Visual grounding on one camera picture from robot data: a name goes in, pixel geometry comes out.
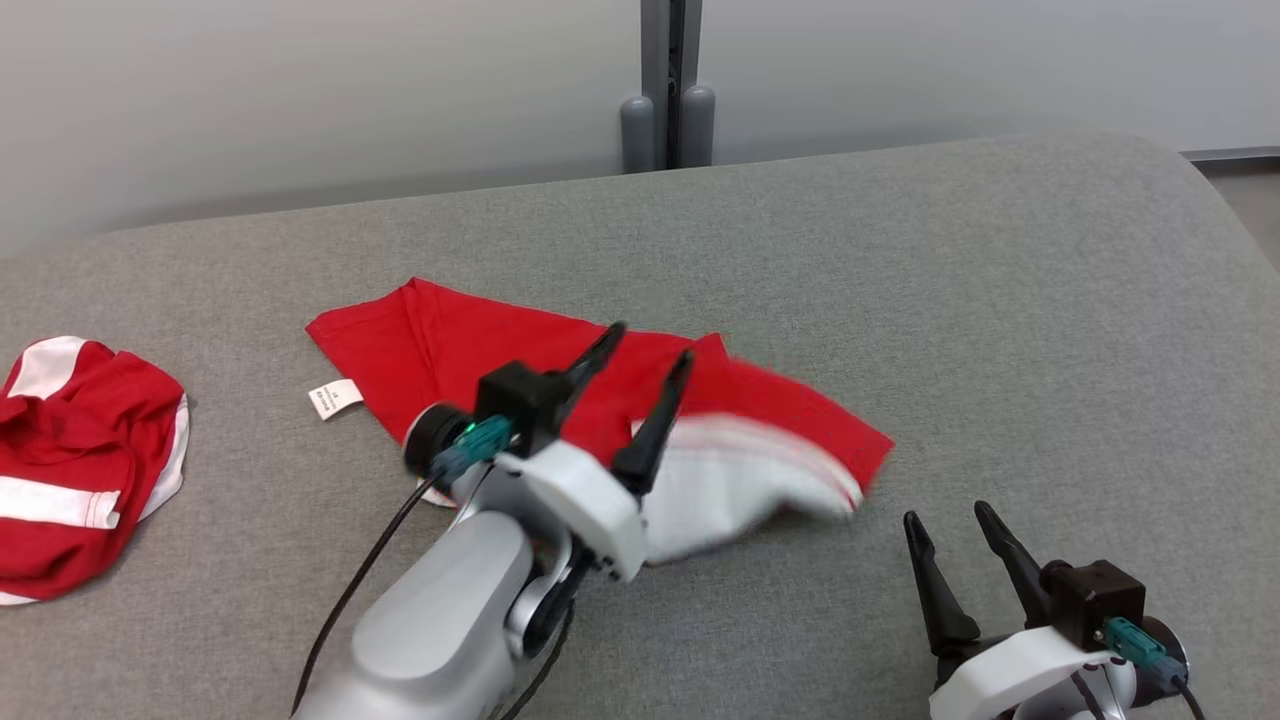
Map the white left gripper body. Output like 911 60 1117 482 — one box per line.
495 440 649 583

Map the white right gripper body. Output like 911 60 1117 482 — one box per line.
929 625 1138 720

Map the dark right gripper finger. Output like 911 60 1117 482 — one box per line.
902 510 983 659
974 500 1054 630

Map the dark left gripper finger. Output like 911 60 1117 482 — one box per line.
611 347 696 499
548 321 629 429

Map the red garment with white trim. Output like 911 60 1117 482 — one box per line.
305 277 896 566

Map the red garment with white stripes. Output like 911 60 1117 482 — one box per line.
0 335 191 608

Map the grey rounded post cap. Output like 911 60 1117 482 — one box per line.
620 95 656 174
681 85 717 168

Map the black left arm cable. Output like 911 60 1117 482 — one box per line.
290 470 451 717

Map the grey metal partition post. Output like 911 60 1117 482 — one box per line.
640 0 704 169

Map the dark grey wall rail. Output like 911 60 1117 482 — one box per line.
1180 146 1280 167

